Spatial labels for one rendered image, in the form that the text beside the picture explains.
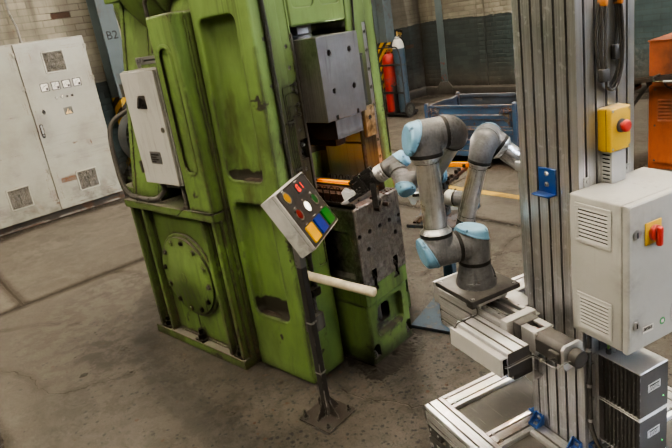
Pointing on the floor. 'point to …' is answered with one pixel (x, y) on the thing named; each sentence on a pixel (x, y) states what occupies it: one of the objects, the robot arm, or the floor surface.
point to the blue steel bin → (479, 113)
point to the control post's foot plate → (339, 412)
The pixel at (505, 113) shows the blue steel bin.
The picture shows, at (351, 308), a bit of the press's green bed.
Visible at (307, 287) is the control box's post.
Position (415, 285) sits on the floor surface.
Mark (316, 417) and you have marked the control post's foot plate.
